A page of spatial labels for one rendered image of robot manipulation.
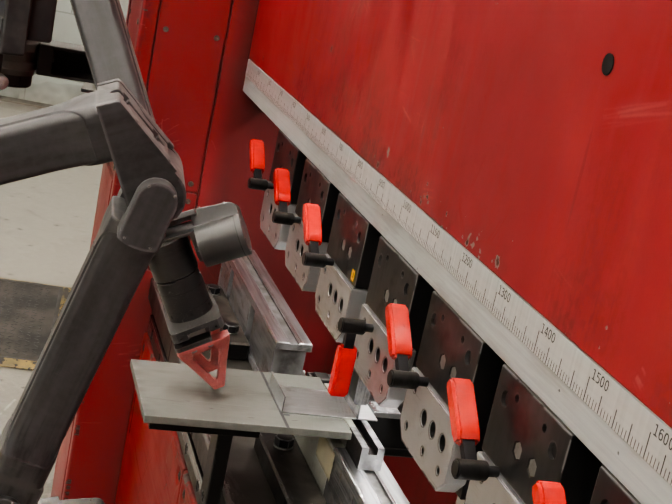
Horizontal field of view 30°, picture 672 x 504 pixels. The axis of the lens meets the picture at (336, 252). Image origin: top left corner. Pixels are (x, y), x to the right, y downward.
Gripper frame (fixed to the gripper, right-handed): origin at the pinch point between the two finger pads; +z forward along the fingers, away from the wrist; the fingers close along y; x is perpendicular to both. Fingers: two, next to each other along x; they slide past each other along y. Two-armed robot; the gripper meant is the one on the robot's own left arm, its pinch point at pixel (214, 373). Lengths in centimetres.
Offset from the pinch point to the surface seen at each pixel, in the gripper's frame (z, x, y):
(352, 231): -11.2, -22.6, 1.0
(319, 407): 9.0, -11.2, -2.1
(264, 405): 5.5, -4.6, -2.6
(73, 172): 108, 36, 530
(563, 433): -14, -25, -63
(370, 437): 11.7, -15.5, -9.3
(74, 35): 66, 12, 702
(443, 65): -33, -35, -17
